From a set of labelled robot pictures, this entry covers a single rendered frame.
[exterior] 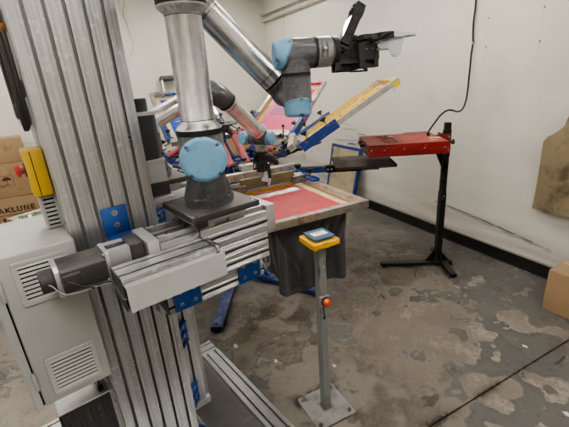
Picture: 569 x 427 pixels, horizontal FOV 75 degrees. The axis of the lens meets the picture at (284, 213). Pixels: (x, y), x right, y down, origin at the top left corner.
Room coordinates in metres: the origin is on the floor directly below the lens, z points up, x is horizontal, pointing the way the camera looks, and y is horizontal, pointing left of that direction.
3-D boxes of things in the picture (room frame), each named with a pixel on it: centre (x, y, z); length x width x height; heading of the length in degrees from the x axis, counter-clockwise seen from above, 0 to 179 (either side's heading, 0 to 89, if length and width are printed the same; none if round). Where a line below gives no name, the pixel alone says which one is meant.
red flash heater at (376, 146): (2.86, -0.96, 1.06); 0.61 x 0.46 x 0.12; 86
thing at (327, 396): (1.45, -0.14, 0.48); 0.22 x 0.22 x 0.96; 26
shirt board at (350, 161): (2.92, -0.21, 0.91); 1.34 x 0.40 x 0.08; 86
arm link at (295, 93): (1.04, -0.05, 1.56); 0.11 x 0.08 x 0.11; 11
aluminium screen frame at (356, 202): (2.02, 0.00, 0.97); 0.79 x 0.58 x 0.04; 26
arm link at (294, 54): (1.03, -0.06, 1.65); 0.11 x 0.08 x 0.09; 101
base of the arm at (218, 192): (1.10, 0.23, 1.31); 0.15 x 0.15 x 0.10
